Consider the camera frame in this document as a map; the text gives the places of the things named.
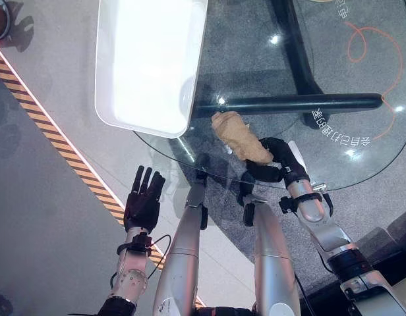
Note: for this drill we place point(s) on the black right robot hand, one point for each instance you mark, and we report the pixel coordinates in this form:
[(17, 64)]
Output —
[(278, 161)]

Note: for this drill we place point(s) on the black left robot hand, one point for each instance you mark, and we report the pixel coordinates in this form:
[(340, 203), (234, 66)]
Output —
[(141, 205)]

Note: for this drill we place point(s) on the tan cloth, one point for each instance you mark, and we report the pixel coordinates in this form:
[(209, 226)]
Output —
[(241, 136)]

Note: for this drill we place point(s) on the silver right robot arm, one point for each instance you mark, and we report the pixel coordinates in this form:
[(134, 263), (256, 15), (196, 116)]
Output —
[(335, 243)]

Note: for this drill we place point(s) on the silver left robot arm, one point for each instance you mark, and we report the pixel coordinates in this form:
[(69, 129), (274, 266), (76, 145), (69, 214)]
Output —
[(127, 273)]

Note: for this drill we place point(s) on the white plastic basket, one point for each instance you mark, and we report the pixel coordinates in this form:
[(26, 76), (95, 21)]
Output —
[(150, 62)]

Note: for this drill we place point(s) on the silver left robot leg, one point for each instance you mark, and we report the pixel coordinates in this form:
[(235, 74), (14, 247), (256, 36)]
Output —
[(181, 250)]

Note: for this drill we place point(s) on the round glass table top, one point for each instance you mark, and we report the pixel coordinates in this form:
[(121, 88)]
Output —
[(298, 98)]

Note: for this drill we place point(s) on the yellow black striped floor tape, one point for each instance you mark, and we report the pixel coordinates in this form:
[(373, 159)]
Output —
[(54, 131)]

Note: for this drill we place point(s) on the black table base frame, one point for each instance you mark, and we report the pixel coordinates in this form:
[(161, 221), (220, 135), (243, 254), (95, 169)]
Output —
[(300, 98)]

